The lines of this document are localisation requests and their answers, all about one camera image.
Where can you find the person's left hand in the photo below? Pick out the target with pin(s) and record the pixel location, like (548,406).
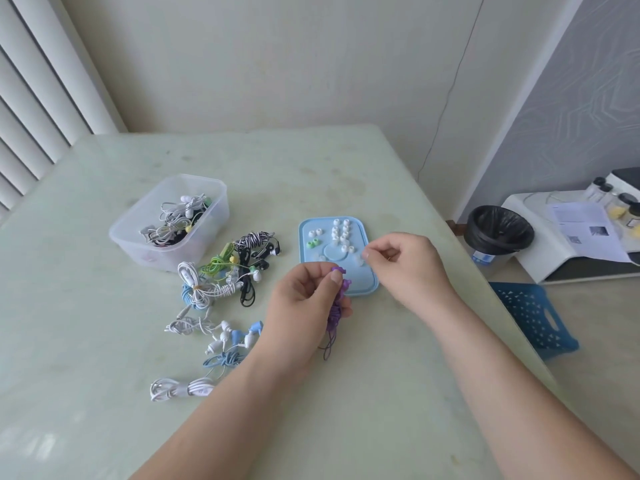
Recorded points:
(295,319)

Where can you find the person's right hand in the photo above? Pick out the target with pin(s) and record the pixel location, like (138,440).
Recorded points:
(415,269)

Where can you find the person's right thumb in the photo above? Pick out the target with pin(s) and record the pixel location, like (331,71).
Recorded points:
(378,264)

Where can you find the person's left thumb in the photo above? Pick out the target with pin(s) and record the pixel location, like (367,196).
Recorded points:
(325,285)

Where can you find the purple earphones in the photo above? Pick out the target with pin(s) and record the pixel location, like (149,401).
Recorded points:
(334,314)

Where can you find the person's left forearm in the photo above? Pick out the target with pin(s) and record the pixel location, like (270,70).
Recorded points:
(225,419)

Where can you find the person's right forearm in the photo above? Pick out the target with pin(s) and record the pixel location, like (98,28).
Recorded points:
(515,394)

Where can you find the light blue plastic lid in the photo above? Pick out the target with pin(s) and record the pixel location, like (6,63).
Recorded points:
(350,274)

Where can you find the group of white ear tips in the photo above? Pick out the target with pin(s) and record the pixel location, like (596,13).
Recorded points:
(342,234)

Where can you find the black white striped earphones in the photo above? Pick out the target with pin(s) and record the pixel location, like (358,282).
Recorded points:
(255,240)

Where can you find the blue white earphones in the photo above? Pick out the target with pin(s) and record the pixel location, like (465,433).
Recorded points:
(235,337)

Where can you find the green earphones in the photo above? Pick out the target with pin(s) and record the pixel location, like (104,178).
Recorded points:
(217,264)

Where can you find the bin with black bag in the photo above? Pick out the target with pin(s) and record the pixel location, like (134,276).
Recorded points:
(497,232)

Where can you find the blue bundled earphones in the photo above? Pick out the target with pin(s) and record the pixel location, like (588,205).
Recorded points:
(222,360)

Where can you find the white coiled earphones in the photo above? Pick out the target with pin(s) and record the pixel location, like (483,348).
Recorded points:
(192,277)

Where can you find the light blue coiled earphones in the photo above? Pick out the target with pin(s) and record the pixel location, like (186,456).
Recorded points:
(190,297)

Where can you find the grey white earphones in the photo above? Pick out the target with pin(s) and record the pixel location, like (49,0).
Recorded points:
(185,325)

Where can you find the pile of tangled earphones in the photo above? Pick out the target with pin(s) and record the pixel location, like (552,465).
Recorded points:
(175,222)

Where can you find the white appliance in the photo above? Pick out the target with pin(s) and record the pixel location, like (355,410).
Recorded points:
(540,234)

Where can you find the blue plastic basket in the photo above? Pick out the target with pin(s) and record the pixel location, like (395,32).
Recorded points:
(535,314)

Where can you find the clear plastic container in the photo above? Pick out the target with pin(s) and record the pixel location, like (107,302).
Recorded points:
(150,239)

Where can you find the white bundled earphones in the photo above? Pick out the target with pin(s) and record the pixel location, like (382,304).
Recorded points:
(172,389)

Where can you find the printed paper sheet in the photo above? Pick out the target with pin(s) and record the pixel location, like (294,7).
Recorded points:
(585,229)

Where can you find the empty black lid jar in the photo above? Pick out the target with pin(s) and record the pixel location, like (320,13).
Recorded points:
(595,188)
(606,193)

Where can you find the jar with yellow contents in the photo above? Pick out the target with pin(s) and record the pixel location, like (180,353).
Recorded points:
(634,218)
(622,207)

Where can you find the white window blinds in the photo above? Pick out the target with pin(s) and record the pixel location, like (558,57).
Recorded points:
(40,94)

